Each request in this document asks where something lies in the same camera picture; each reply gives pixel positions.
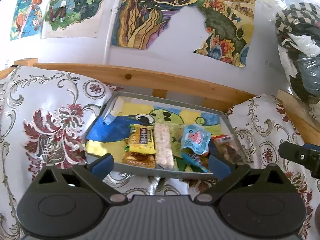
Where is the orange round snack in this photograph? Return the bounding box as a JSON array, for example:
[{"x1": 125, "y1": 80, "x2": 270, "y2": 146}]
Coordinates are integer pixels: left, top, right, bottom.
[{"x1": 200, "y1": 149, "x2": 210, "y2": 157}]

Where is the blue wrapper snack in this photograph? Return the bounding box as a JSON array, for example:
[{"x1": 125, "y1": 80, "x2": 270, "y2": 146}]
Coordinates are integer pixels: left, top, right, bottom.
[{"x1": 182, "y1": 153, "x2": 209, "y2": 173}]

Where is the golden orange snack packet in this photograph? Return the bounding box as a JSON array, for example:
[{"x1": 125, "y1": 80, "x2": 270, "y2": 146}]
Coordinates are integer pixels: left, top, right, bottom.
[{"x1": 121, "y1": 152, "x2": 156, "y2": 168}]

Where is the blue octopus candy bag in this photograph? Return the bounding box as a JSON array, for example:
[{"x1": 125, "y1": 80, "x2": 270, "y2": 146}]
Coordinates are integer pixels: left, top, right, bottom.
[{"x1": 181, "y1": 125, "x2": 211, "y2": 155}]

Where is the yellow snack packet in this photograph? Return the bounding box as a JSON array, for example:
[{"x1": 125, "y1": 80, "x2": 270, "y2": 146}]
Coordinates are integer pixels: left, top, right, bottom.
[{"x1": 125, "y1": 124, "x2": 156, "y2": 154}]

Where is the white rice cracker pack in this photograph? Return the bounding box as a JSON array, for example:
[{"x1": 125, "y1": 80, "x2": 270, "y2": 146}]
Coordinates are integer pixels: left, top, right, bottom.
[{"x1": 153, "y1": 122, "x2": 174, "y2": 170}]

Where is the clear biscuit pack green label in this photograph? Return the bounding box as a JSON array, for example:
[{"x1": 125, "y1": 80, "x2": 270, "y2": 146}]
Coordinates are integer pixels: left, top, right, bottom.
[{"x1": 169, "y1": 125, "x2": 184, "y2": 158}]

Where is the colourful drawing tray liner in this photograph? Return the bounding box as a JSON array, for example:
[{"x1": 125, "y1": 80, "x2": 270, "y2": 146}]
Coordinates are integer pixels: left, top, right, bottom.
[{"x1": 85, "y1": 96, "x2": 222, "y2": 172}]

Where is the wooden bed headboard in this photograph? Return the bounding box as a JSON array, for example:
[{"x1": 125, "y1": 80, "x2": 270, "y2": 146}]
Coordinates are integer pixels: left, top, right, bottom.
[{"x1": 14, "y1": 58, "x2": 319, "y2": 145}]

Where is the grey shallow tray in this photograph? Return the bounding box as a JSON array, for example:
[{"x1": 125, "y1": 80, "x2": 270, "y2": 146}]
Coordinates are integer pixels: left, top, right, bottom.
[{"x1": 85, "y1": 92, "x2": 248, "y2": 179}]

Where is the blond cartoon child drawing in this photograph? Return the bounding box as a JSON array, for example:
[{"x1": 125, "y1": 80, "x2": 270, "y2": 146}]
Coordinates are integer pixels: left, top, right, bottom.
[{"x1": 41, "y1": 0, "x2": 105, "y2": 38}]

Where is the orange haired cartoon drawing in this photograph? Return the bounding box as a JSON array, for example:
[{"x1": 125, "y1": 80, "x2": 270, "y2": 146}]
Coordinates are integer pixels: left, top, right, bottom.
[{"x1": 10, "y1": 0, "x2": 50, "y2": 41}]

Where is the landscape fields painting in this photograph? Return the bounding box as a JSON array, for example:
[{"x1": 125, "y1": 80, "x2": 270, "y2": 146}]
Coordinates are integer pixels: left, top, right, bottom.
[{"x1": 194, "y1": 0, "x2": 255, "y2": 67}]

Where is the swirly night sky painting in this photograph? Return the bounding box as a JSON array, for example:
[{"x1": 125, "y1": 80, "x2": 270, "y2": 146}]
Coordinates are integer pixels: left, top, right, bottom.
[{"x1": 112, "y1": 0, "x2": 198, "y2": 50}]

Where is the white wall pipe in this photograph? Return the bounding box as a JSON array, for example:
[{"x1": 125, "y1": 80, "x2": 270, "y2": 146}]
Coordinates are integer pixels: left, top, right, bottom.
[{"x1": 103, "y1": 0, "x2": 122, "y2": 65}]

